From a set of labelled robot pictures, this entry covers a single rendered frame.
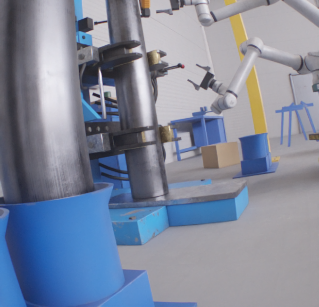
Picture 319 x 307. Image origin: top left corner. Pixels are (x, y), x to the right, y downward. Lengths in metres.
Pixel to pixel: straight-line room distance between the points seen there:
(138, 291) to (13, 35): 0.62
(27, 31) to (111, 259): 0.49
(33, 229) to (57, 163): 0.14
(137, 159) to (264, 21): 11.54
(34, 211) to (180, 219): 1.31
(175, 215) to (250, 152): 1.70
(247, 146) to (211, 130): 5.53
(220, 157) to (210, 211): 2.92
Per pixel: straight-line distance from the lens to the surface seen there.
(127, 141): 1.85
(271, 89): 12.65
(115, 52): 1.92
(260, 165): 3.40
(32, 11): 0.71
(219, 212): 1.78
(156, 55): 2.14
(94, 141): 1.79
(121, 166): 3.44
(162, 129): 2.11
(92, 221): 0.66
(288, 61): 2.85
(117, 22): 2.11
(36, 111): 0.65
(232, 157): 4.76
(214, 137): 8.89
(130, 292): 0.76
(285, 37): 12.97
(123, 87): 2.01
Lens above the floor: 0.44
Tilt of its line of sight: level
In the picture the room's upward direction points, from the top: 9 degrees counter-clockwise
